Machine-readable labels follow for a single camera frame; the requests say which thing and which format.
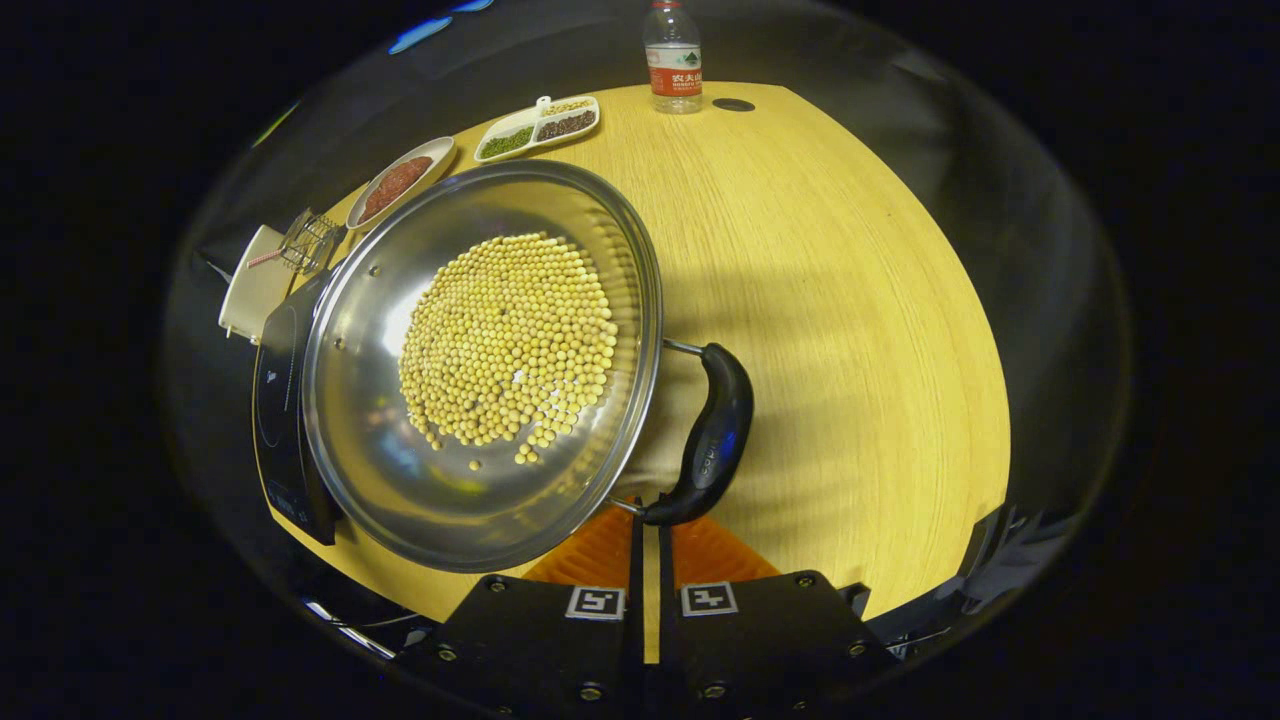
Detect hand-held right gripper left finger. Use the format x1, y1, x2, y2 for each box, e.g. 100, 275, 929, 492
430, 495, 647, 720

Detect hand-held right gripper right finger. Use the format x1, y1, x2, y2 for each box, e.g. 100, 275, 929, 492
655, 495, 901, 720

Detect stainless steel pot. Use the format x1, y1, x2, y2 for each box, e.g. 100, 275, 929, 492
300, 160, 756, 576

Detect black induction cooktop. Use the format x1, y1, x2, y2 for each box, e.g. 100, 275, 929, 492
252, 268, 348, 547

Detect pile of yellow soybeans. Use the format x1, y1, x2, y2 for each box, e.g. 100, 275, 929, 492
398, 232, 619, 471

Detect red meat slice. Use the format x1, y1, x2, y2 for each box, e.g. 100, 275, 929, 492
360, 180, 409, 223
385, 156, 434, 199

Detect pile of dark beans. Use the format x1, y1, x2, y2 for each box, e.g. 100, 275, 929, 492
537, 110, 597, 141

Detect white divided dish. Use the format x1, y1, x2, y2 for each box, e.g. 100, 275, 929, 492
473, 95, 601, 164

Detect white round plate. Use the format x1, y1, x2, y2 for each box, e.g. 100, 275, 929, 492
345, 136, 459, 234

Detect white toaster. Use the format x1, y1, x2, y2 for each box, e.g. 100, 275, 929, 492
218, 225, 298, 346

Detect clear water bottle red label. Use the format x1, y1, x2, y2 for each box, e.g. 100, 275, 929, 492
643, 0, 704, 115

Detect wire mesh basket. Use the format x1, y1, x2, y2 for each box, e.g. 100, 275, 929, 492
280, 208, 342, 277

